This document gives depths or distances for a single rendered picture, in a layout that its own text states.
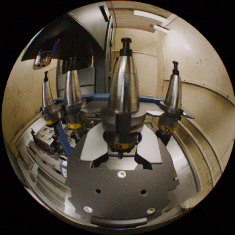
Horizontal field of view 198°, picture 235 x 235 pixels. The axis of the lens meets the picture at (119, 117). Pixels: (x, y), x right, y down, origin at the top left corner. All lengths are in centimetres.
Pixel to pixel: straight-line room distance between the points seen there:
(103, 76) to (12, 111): 151
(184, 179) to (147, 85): 115
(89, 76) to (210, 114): 97
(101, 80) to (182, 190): 110
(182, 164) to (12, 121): 199
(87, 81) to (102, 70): 17
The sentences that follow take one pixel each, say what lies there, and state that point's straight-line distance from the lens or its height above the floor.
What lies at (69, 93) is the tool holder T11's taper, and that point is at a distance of 16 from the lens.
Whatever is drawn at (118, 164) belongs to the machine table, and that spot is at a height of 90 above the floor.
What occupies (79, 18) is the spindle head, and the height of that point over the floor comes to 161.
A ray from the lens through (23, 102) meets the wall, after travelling 155.
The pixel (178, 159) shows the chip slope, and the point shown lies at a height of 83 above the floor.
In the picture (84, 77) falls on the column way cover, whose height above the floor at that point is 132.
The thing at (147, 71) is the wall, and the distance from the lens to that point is 116.
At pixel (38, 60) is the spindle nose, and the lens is 55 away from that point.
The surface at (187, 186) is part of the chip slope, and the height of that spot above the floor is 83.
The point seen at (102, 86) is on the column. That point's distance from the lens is 77.
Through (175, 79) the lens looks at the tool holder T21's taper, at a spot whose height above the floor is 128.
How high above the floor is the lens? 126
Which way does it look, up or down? 27 degrees down
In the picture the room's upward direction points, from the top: 1 degrees clockwise
